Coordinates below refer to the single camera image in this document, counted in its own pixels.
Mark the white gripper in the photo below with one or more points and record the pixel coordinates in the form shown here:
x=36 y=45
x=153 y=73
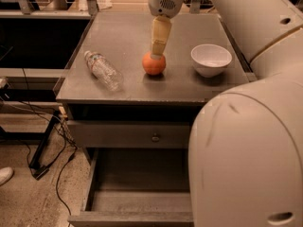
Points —
x=165 y=4

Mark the orange fruit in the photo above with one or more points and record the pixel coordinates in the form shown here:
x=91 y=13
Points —
x=153 y=67

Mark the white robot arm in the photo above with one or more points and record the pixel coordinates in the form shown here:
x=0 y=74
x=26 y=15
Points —
x=245 y=153

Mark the grey wooden drawer cabinet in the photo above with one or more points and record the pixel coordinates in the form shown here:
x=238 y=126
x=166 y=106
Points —
x=177 y=95

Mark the closed grey top drawer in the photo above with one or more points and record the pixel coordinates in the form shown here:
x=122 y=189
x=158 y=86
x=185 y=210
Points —
x=114 y=134

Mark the open grey middle drawer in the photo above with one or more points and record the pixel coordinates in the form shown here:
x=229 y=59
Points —
x=136 y=187

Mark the white ceramic bowl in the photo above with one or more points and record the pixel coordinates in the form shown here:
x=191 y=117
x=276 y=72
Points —
x=209 y=60

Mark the white cloth on shelf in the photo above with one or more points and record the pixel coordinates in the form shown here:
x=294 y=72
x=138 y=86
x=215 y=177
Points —
x=101 y=4

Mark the clear plastic water bottle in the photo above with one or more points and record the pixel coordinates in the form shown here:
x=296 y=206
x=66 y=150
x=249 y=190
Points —
x=104 y=71

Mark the black table leg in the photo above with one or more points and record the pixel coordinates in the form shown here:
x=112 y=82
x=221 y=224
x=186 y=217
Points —
x=38 y=170

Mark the white shoe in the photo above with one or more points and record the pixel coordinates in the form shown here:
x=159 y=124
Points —
x=6 y=174

